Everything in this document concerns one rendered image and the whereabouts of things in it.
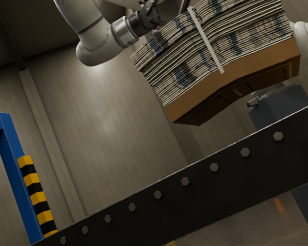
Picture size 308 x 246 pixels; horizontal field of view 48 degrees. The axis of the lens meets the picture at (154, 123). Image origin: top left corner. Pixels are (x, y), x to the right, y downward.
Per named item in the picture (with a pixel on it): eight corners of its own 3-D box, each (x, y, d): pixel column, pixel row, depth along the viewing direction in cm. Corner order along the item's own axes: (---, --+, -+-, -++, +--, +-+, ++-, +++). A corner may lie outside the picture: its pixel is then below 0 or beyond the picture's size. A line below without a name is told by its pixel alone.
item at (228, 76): (252, 92, 109) (245, 80, 110) (239, 77, 83) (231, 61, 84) (234, 100, 111) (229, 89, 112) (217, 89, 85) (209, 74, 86)
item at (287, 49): (298, 74, 105) (294, 61, 105) (301, 53, 78) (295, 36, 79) (248, 93, 110) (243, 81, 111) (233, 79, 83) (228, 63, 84)
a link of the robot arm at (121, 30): (129, 51, 116) (144, 43, 114) (117, 45, 108) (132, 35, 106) (120, 28, 118) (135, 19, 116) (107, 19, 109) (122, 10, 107)
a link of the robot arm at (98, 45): (124, 55, 110) (100, 19, 105) (86, 77, 116) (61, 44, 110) (129, 44, 120) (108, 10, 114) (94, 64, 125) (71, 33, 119)
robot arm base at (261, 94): (243, 114, 173) (237, 105, 174) (279, 99, 178) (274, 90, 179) (257, 101, 155) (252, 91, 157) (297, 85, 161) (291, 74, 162)
